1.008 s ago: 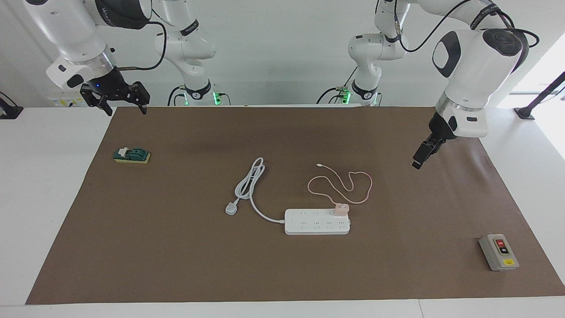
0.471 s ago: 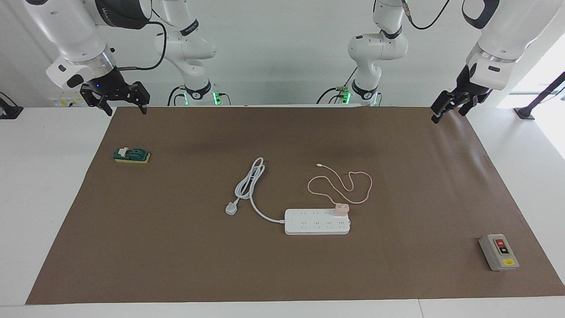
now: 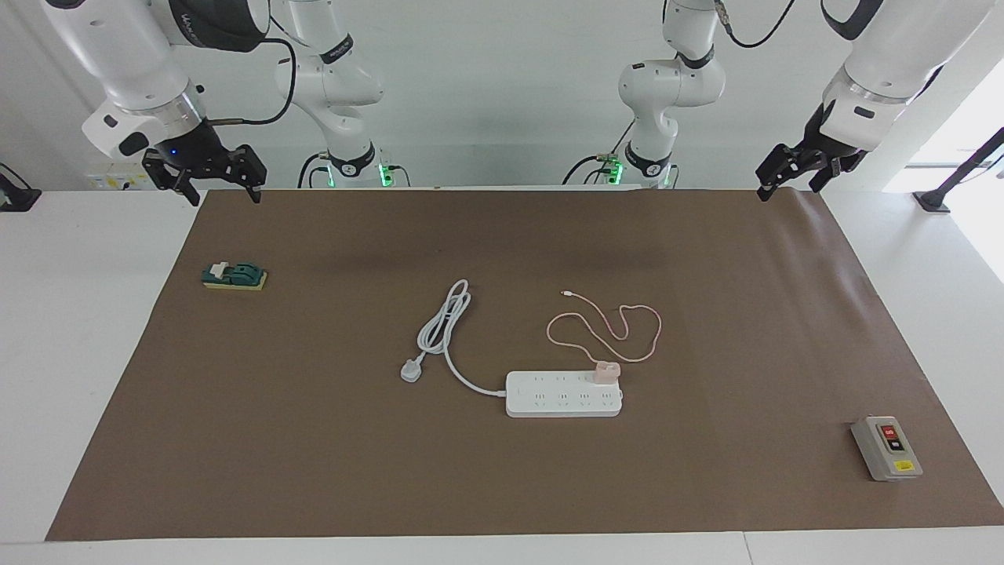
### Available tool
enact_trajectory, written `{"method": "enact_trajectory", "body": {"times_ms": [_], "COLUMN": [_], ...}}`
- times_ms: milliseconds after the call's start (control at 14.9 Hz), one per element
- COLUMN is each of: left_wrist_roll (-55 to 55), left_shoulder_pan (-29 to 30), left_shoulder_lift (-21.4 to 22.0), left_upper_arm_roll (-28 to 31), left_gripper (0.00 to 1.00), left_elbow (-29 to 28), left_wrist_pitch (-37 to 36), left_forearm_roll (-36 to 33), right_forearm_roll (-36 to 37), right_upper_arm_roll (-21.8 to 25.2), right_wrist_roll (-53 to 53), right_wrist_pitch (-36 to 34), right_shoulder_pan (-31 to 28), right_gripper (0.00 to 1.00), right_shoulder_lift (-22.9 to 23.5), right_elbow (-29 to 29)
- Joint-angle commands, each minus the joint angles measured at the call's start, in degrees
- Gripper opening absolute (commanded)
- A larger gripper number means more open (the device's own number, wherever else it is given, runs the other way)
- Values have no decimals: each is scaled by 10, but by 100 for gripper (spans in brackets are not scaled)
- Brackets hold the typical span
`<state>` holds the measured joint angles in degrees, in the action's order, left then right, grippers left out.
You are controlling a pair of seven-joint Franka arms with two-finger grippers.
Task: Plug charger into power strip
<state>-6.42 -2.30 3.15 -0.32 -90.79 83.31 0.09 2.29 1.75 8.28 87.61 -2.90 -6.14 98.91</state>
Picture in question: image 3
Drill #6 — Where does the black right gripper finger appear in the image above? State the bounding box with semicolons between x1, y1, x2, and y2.
225;144;268;206
142;151;202;208

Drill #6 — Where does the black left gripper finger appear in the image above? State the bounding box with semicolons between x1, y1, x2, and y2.
809;150;868;195
756;144;800;203

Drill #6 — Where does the pink charging cable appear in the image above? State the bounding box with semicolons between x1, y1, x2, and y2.
546;290;664;366

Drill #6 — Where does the white power strip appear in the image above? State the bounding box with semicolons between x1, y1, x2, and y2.
505;370;626;418

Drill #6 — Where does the small black clamp stand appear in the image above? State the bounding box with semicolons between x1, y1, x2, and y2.
0;162;42;213

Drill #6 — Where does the brown table mat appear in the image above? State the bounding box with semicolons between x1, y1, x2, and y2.
45;188;1004;542

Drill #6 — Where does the white wall socket box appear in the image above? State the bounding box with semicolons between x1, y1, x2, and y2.
86;171;154;191

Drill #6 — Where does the black right base cable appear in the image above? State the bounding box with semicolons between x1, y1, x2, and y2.
296;151;332;189

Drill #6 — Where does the black base cable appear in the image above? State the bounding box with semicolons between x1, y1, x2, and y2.
562;118;638;186
296;151;332;189

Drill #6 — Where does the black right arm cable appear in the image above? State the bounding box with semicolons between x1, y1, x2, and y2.
206;35;296;128

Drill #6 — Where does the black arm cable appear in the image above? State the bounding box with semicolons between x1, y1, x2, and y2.
710;0;797;50
206;35;296;128

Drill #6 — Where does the green knife switch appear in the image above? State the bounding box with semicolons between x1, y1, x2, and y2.
202;261;268;292

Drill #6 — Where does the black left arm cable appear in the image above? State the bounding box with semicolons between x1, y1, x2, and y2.
710;0;797;50

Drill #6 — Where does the black left base cable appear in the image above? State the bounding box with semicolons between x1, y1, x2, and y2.
562;118;638;186

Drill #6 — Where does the white power cord with plug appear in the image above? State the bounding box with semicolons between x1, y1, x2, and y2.
400;279;509;397

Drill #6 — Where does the grey on-off switch box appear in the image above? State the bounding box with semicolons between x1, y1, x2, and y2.
851;416;924;482

